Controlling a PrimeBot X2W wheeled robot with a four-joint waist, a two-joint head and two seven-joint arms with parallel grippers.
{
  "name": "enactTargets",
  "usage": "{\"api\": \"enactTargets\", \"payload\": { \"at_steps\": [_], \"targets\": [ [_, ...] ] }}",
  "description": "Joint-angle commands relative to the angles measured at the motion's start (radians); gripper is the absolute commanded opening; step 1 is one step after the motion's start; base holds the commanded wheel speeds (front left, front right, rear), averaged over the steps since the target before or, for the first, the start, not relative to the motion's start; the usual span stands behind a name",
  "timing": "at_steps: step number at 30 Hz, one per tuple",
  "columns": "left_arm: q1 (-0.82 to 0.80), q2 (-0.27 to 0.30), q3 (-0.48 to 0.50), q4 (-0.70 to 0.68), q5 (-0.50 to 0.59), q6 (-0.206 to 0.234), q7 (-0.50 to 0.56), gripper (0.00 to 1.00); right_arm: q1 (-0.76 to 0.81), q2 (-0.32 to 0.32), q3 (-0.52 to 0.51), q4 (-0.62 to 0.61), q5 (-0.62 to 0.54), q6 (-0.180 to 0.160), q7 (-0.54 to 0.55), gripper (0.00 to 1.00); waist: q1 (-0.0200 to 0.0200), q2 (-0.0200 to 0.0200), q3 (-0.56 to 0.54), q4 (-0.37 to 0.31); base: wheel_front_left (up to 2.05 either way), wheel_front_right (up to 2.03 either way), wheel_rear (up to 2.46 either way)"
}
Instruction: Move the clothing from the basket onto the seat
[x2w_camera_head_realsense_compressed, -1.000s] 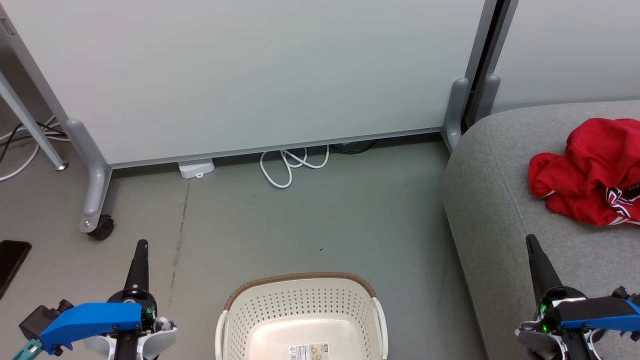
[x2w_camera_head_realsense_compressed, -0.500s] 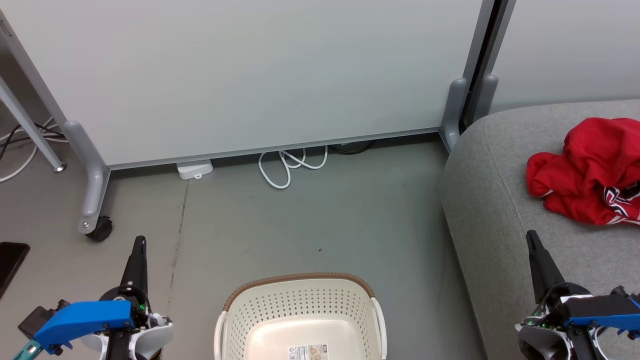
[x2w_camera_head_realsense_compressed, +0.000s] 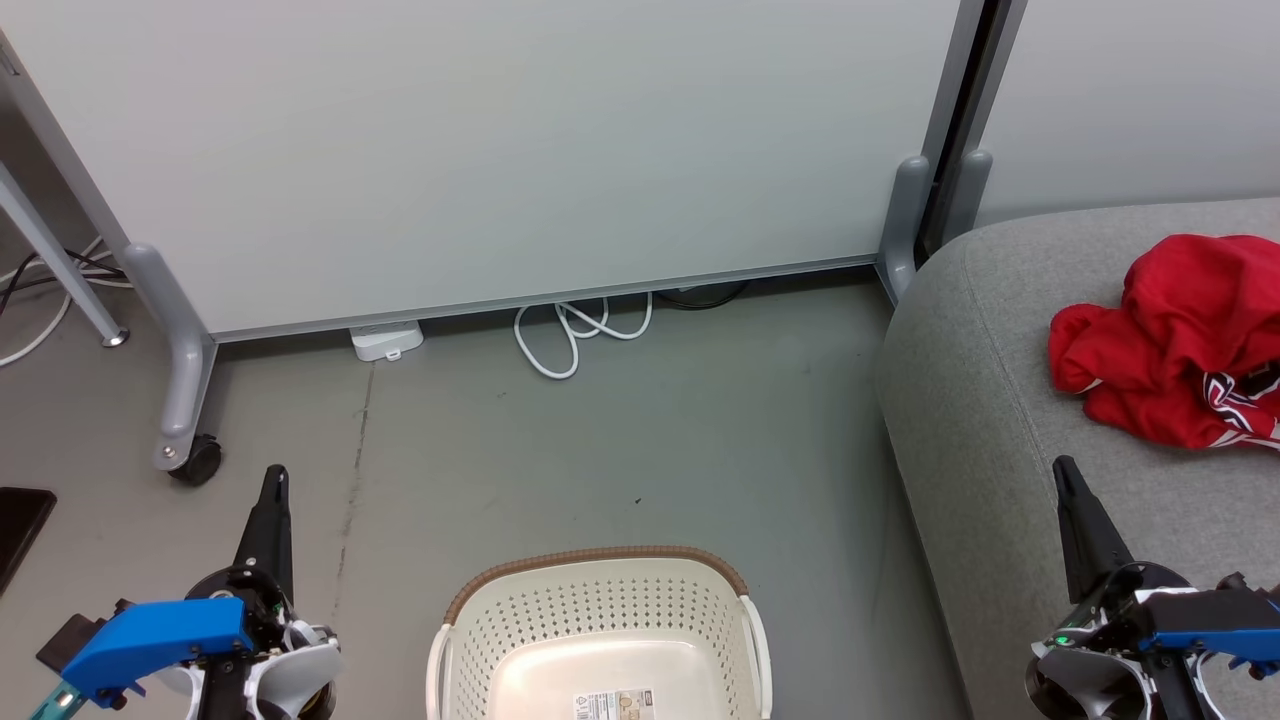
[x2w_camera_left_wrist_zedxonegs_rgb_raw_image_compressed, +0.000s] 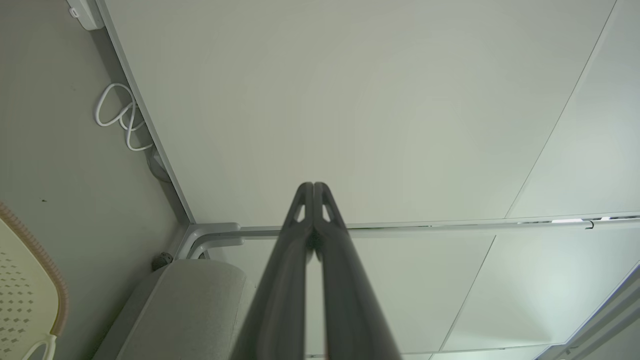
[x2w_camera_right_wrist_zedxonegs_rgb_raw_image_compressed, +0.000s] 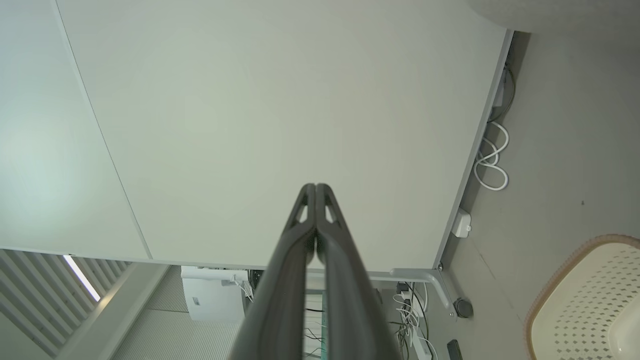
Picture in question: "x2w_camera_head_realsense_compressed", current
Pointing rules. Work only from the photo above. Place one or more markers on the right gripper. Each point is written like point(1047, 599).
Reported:
point(1100, 660)

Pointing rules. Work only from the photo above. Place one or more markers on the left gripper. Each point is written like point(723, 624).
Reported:
point(290, 670)

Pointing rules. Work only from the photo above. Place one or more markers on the red garment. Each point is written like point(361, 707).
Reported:
point(1180, 330)

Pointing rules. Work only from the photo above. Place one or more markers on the grey fabric sofa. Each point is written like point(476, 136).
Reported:
point(1010, 420)

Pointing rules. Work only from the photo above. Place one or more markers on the black caster wheel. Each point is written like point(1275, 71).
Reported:
point(198, 462)

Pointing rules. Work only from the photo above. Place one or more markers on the grey partition leg with caster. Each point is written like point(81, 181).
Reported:
point(182, 370)

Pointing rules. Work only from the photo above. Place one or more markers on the white power adapter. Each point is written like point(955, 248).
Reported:
point(386, 340)

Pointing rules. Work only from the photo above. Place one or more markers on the black flat object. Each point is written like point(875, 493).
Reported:
point(20, 535)

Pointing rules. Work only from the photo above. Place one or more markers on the cream perforated laundry basket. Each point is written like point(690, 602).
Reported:
point(600, 620)

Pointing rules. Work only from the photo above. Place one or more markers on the basket paper label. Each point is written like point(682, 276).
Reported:
point(613, 705)

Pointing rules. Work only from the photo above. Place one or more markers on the narrow white partition panel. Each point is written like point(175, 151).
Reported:
point(1130, 90)

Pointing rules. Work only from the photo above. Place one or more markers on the wide white partition panel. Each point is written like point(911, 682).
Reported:
point(480, 140)

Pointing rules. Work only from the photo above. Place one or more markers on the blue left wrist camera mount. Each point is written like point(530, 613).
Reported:
point(160, 635)

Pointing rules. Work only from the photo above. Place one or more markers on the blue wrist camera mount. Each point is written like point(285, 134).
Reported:
point(1215, 615)
point(160, 635)

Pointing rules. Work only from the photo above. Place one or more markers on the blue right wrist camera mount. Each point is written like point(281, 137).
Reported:
point(1215, 615)

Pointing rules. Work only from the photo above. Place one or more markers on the grey partition foot post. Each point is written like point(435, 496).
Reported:
point(967, 195)
point(902, 225)

